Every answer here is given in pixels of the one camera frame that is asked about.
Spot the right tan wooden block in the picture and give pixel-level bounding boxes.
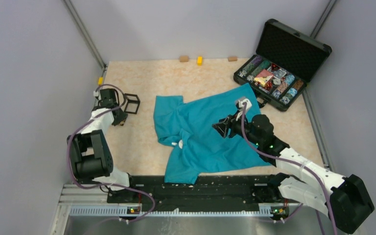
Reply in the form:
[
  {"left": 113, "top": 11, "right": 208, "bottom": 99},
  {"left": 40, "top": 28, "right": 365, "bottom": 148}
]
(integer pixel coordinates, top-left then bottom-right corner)
[{"left": 228, "top": 56, "right": 238, "bottom": 62}]

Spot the black box with grey brooch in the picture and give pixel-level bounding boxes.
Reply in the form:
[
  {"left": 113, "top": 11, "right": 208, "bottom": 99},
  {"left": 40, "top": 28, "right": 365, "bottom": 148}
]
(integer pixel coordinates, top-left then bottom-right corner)
[{"left": 124, "top": 93, "right": 141, "bottom": 115}]

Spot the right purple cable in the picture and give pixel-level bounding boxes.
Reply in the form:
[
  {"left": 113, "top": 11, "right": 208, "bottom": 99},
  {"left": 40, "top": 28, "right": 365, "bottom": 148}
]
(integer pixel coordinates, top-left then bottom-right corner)
[{"left": 239, "top": 100, "right": 338, "bottom": 235}]

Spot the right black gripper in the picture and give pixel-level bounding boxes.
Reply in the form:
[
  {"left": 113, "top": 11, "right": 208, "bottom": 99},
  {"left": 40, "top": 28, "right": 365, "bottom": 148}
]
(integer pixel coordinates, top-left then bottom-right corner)
[{"left": 212, "top": 109, "right": 262, "bottom": 146}]

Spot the tan wooden block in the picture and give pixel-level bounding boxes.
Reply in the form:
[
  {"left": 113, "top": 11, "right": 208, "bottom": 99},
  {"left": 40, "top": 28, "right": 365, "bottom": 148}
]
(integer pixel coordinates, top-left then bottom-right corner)
[
  {"left": 228, "top": 56, "right": 238, "bottom": 62},
  {"left": 179, "top": 55, "right": 189, "bottom": 63}
]

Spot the black carrying case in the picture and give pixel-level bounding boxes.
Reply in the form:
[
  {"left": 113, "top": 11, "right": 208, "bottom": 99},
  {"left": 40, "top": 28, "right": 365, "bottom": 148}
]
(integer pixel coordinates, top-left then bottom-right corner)
[{"left": 233, "top": 19, "right": 332, "bottom": 112}]

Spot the yellow block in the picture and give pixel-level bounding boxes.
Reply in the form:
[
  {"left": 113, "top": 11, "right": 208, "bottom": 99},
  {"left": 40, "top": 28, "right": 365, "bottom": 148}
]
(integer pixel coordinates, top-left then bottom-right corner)
[
  {"left": 196, "top": 56, "right": 203, "bottom": 66},
  {"left": 97, "top": 77, "right": 103, "bottom": 86}
]

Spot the round grey yellow brooch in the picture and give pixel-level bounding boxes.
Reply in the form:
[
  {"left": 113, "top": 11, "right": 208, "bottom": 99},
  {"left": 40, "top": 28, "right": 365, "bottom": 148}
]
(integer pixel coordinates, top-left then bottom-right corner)
[{"left": 171, "top": 140, "right": 184, "bottom": 149}]

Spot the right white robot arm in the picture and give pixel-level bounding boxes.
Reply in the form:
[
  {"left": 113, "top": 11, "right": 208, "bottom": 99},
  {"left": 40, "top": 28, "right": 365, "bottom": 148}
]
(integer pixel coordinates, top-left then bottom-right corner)
[{"left": 212, "top": 97, "right": 375, "bottom": 234}]

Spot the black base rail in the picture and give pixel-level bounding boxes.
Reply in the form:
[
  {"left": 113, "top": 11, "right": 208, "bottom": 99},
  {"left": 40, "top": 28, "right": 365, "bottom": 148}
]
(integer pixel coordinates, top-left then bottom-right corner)
[{"left": 107, "top": 175, "right": 292, "bottom": 212}]

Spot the left tan wooden block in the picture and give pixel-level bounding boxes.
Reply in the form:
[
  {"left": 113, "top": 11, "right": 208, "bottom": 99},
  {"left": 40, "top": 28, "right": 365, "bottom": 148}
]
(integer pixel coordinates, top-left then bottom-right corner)
[{"left": 179, "top": 55, "right": 189, "bottom": 63}]

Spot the teal t-shirt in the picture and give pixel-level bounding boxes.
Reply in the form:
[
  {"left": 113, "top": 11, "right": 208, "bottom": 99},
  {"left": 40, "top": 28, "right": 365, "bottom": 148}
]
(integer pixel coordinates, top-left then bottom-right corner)
[{"left": 153, "top": 84, "right": 269, "bottom": 184}]

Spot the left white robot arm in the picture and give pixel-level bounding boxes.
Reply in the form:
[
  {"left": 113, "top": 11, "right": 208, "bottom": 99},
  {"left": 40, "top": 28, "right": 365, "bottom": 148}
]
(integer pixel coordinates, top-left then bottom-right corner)
[{"left": 67, "top": 84, "right": 138, "bottom": 202}]

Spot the yellow block at left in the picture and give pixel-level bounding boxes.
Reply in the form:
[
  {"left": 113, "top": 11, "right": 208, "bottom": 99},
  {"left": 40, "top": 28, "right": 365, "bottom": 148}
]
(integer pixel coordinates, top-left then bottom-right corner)
[{"left": 97, "top": 77, "right": 103, "bottom": 86}]

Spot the pink card in case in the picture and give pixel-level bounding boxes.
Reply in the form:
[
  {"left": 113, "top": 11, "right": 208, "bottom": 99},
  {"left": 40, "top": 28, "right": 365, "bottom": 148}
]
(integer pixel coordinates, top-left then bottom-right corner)
[{"left": 254, "top": 69, "right": 274, "bottom": 87}]

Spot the yellow block at back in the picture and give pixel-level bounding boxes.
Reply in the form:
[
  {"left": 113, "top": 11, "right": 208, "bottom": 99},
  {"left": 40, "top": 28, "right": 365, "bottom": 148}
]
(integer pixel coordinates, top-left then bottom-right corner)
[{"left": 196, "top": 56, "right": 203, "bottom": 66}]

